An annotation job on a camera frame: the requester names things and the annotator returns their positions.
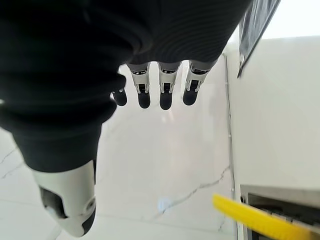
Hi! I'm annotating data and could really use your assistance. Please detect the white kitchen cabinet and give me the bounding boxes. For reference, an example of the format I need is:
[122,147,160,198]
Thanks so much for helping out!
[223,36,320,240]

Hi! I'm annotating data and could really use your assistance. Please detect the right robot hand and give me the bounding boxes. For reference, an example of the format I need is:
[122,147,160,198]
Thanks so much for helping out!
[0,0,253,238]

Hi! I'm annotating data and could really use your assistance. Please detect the dark wall panel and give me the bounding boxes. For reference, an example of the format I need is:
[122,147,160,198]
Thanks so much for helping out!
[236,0,282,79]

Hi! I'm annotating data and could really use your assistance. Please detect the yellow plastic strip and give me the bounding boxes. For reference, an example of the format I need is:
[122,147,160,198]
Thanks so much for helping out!
[211,192,320,240]

